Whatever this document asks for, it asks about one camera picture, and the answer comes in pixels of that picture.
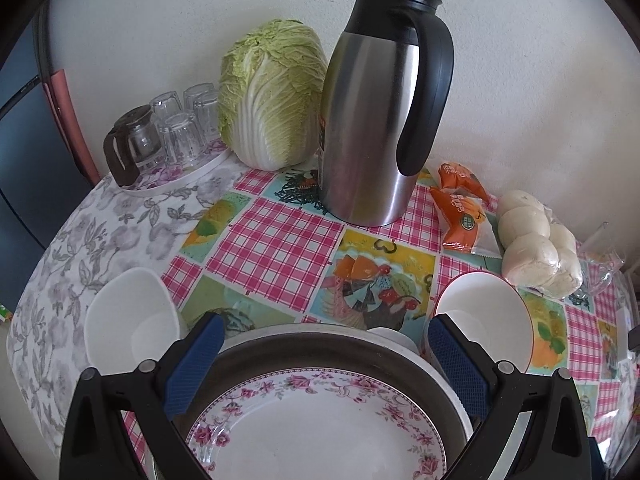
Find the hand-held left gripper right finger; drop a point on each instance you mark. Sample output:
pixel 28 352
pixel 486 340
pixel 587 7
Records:
pixel 457 365

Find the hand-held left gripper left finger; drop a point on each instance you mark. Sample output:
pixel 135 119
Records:
pixel 200 360

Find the large red-rimmed floral bowl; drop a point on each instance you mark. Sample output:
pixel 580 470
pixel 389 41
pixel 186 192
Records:
pixel 475 315

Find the white square bowl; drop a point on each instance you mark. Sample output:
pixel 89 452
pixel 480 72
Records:
pixel 130 320

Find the large stainless steel basin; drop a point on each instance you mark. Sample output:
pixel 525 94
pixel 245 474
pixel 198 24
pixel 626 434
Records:
pixel 325 352

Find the round pink floral plate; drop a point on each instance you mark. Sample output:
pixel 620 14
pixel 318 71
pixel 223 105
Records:
pixel 320 435

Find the bag of white steamed buns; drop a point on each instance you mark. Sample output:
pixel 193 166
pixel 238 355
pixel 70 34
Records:
pixel 530 255

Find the pink checkered tablecloth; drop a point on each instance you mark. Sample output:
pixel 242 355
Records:
pixel 280 240

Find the printed clear glass cup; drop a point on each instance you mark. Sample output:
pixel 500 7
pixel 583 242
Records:
pixel 600 270

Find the white power strip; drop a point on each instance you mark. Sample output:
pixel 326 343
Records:
pixel 623 320

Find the grey floral cloth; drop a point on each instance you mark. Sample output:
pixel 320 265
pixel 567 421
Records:
pixel 75 240

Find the white floral tray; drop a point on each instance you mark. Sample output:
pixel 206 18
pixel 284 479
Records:
pixel 200 170

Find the colourful printed mat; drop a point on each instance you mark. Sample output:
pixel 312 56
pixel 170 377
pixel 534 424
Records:
pixel 5 312

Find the clear drinking glass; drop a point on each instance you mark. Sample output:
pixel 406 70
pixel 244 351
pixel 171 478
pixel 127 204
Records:
pixel 200 95
pixel 182 140
pixel 207 122
pixel 166 105

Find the stainless steel thermos jug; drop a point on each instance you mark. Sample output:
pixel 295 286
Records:
pixel 370 125

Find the pink board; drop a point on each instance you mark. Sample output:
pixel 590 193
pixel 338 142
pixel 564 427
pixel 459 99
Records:
pixel 70 125

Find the napa cabbage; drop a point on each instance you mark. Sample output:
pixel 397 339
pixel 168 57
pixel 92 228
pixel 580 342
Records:
pixel 270 95

